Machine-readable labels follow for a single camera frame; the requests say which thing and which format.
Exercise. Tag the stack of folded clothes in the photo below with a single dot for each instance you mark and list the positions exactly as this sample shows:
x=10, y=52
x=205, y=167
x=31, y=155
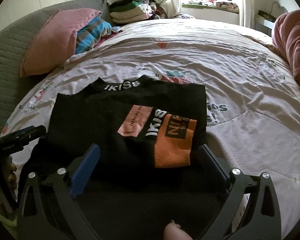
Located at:
x=131, y=11

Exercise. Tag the white side desk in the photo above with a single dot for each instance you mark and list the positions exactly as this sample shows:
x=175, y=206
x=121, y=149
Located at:
x=264, y=22

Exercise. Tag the grey quilted headboard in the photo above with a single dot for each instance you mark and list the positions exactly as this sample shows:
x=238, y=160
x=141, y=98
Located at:
x=15, y=39

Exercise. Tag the strawberry print bed quilt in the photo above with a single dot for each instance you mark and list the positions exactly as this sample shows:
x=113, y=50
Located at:
x=253, y=102

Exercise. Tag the pink rumpled blanket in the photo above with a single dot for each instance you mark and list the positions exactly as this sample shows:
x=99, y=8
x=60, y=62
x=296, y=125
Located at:
x=286, y=38

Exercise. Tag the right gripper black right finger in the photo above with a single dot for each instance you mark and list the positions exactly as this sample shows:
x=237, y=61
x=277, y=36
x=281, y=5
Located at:
x=261, y=218

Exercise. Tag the pink quilted pillow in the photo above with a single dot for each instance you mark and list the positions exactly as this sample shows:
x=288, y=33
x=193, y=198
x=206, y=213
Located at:
x=56, y=41

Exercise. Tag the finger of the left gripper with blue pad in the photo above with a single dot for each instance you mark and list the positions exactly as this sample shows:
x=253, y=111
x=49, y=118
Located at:
x=16, y=141

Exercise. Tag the items on window sill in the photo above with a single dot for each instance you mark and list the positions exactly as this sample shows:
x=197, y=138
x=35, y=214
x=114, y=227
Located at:
x=223, y=5

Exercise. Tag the white curtain right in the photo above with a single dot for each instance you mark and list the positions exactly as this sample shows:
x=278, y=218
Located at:
x=247, y=13

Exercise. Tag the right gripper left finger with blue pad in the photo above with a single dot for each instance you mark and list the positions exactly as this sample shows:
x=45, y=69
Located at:
x=47, y=207

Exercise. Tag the blue striped folded cloth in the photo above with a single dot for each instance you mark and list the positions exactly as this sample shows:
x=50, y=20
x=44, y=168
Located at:
x=91, y=34

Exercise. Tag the right hand thumb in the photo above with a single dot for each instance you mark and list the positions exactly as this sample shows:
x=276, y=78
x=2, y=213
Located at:
x=173, y=231

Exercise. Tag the black long sleeve sweater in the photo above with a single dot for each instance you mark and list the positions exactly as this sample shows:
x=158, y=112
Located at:
x=148, y=171

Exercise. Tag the left hand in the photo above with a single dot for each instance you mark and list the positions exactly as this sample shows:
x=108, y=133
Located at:
x=7, y=188

